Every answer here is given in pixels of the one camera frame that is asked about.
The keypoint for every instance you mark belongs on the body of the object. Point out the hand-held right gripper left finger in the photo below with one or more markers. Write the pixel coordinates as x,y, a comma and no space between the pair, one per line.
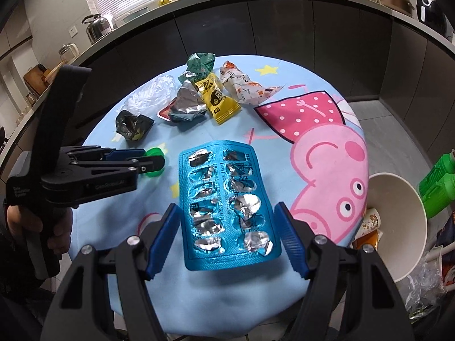
161,241

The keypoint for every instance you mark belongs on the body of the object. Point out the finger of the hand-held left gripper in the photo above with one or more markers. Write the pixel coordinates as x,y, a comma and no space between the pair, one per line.
124,153
153,167

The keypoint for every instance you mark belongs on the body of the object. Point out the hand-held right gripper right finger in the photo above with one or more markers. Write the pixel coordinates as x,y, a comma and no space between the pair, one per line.
289,238

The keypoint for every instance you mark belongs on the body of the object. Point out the green bottle cap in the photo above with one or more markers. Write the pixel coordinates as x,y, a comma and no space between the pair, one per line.
156,152

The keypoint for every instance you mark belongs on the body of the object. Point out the black wrapper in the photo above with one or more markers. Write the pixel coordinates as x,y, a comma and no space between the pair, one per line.
131,124

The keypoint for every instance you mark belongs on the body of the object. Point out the red packet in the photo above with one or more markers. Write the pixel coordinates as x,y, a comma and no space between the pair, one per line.
164,113

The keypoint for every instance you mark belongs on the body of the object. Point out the clear plastic bag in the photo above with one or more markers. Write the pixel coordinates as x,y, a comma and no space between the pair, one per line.
149,92

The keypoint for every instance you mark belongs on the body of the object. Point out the silver foil bag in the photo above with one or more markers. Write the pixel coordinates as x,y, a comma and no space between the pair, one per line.
186,103

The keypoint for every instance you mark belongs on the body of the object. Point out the blue pill blister pack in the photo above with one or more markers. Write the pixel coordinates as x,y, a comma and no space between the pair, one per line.
224,199

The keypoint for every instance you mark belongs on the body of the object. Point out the yellow black printed packet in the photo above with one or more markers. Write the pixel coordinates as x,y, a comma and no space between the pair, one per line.
220,108

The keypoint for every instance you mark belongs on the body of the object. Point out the cream round waste bin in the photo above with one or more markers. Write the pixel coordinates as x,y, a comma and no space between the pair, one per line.
394,227

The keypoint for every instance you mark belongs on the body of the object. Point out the green wrapper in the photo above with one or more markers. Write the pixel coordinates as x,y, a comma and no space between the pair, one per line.
199,64

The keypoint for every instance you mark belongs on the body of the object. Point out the white orange printed wrapper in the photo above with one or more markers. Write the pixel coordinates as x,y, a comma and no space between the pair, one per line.
245,88

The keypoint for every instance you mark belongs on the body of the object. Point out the person's left hand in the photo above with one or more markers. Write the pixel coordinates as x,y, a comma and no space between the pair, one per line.
63,232

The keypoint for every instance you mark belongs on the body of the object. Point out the white printed paper cup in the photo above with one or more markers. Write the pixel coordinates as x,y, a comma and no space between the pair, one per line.
369,222

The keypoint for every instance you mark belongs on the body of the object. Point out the blue cartoon printed tablecloth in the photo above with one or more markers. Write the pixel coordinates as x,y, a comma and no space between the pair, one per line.
220,305

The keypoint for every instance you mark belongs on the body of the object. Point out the wooden cutting board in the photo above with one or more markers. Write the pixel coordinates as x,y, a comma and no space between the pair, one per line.
33,78

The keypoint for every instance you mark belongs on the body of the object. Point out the glass teapot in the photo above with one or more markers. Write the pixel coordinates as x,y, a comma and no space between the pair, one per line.
67,52

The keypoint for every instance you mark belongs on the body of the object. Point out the steel kettle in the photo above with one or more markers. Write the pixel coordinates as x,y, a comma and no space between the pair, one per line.
97,28

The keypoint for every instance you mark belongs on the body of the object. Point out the pale blue basin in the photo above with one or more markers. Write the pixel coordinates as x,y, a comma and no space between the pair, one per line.
135,12

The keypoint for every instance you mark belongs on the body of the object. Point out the crumpled clear plastic sheet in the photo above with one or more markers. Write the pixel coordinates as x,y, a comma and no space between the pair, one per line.
424,280

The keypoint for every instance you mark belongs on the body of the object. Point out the dark blue orange bag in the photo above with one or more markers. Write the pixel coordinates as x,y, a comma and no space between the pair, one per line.
448,227

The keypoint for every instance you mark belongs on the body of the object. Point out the dark kitchen base cabinets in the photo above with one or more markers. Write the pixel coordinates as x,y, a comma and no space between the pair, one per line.
277,25

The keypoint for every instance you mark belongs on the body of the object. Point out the copper cooking pot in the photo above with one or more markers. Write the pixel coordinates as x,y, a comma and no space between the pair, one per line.
396,1

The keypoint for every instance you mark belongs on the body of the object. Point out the black air fryer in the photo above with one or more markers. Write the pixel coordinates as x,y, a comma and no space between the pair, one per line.
430,14

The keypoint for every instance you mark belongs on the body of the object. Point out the white wall socket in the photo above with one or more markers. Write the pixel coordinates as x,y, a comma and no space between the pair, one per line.
73,31

